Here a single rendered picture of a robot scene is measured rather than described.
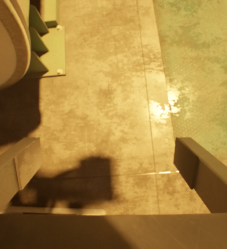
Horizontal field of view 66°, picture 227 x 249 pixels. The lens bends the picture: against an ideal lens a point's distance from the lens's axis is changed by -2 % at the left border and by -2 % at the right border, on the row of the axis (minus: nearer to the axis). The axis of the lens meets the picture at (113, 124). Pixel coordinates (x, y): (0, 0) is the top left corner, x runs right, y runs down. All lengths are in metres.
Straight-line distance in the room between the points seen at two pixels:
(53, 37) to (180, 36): 0.86
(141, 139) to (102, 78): 0.46
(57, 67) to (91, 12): 0.48
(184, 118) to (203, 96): 0.19
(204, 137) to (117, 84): 0.63
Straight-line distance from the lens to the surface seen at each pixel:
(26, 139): 0.17
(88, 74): 1.22
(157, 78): 1.21
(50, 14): 1.44
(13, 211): 1.15
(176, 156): 0.17
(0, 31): 0.66
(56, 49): 1.34
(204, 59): 1.36
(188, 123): 1.18
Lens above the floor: 1.09
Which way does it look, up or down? 81 degrees down
